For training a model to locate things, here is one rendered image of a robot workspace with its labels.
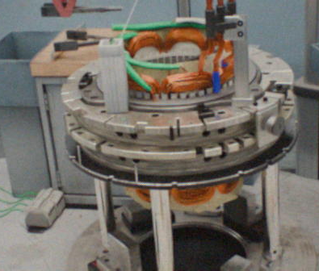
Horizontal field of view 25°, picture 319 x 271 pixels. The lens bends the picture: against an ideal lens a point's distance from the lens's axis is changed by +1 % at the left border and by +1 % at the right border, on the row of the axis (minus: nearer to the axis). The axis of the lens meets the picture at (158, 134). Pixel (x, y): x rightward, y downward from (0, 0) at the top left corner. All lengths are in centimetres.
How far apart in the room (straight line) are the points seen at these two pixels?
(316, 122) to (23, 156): 57
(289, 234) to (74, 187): 40
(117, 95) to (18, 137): 47
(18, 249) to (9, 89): 27
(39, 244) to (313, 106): 59
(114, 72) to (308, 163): 70
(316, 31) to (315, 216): 35
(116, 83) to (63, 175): 45
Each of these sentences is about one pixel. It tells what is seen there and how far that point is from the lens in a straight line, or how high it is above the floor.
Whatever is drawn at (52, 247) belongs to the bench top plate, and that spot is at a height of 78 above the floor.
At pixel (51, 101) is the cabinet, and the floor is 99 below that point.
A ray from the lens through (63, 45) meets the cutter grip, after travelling 121.
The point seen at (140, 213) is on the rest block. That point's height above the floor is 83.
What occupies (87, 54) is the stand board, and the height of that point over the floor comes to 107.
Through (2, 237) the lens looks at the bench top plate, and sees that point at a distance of 129.
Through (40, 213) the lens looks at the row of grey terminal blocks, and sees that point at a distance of 127.
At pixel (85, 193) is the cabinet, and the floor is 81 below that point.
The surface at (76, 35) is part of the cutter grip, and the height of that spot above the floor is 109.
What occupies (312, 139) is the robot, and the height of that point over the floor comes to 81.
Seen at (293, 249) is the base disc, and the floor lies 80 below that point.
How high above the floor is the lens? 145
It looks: 25 degrees down
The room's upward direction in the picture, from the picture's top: 5 degrees counter-clockwise
